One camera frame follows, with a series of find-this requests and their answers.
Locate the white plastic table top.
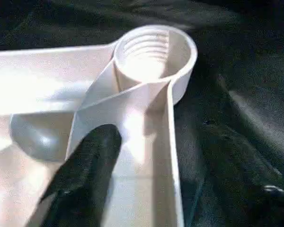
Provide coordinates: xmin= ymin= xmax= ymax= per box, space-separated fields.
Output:
xmin=0 ymin=25 xmax=198 ymax=227

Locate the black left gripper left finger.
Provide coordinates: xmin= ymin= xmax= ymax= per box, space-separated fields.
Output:
xmin=38 ymin=124 xmax=123 ymax=227

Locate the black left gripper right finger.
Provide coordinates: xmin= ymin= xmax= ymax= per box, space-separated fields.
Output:
xmin=201 ymin=122 xmax=284 ymax=227

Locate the black mat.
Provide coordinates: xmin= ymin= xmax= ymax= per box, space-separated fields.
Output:
xmin=0 ymin=0 xmax=284 ymax=227

